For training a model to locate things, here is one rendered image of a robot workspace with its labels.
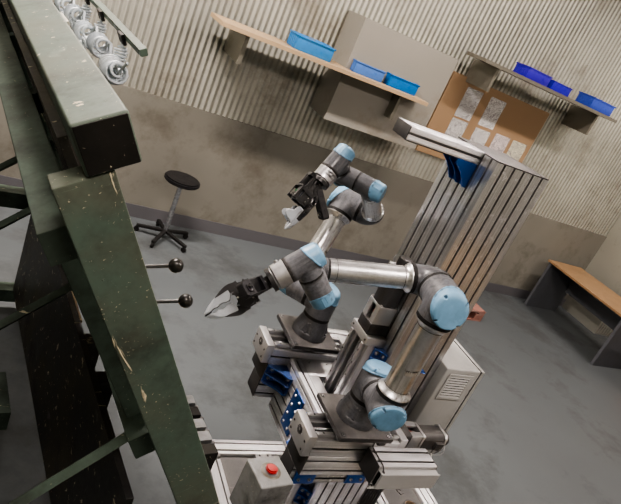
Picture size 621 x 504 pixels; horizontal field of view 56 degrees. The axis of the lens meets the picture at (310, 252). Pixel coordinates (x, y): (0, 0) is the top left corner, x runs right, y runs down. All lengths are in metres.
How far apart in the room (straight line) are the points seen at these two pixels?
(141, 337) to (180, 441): 0.38
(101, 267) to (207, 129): 4.10
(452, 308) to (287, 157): 3.93
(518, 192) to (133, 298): 1.37
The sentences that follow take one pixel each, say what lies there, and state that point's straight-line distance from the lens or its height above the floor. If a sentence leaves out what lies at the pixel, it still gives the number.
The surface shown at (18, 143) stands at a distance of 1.58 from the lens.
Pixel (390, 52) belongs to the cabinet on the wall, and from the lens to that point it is 5.22.
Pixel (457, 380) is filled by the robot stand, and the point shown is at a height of 1.18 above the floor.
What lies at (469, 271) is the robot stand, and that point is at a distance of 2.18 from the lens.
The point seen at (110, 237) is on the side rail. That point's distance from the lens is 1.15.
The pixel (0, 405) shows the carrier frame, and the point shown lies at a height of 0.28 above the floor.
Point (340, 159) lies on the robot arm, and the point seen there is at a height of 1.81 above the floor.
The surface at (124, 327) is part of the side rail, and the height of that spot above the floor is 1.52.
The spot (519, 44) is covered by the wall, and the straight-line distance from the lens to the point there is 6.38.
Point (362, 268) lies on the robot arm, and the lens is 1.80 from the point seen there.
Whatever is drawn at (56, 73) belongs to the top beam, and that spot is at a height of 1.93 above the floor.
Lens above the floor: 2.24
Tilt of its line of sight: 21 degrees down
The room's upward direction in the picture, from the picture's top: 24 degrees clockwise
